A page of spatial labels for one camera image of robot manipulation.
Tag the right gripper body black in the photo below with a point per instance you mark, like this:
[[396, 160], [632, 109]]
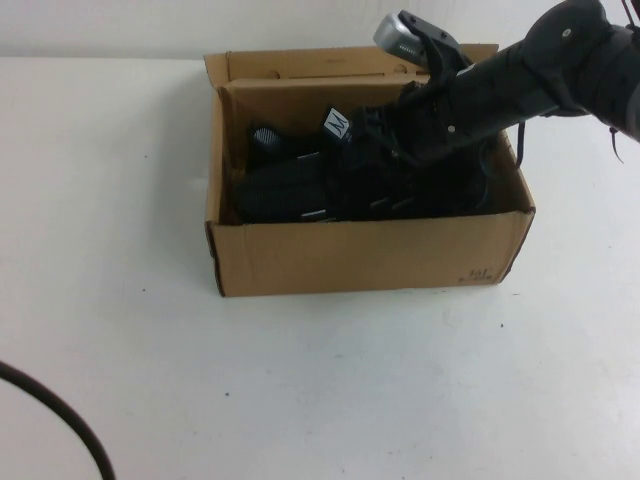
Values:
[[440, 120]]

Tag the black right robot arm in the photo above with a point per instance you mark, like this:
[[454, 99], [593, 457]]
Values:
[[550, 65]]

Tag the brown cardboard shoe box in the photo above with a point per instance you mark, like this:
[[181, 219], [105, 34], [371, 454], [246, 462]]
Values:
[[360, 255]]

